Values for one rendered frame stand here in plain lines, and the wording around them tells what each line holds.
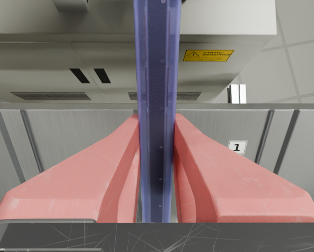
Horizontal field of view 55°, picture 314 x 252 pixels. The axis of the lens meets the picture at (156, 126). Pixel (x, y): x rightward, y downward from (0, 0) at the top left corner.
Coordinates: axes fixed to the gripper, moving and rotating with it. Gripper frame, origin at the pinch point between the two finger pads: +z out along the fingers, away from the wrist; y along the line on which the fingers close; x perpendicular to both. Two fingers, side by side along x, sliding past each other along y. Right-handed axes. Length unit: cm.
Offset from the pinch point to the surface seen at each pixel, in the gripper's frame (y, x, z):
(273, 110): -9.4, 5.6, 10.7
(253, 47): -17.5, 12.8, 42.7
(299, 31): -54, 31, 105
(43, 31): 18.5, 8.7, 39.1
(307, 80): -56, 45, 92
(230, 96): -19, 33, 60
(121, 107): 2.8, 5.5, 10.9
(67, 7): 14.1, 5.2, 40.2
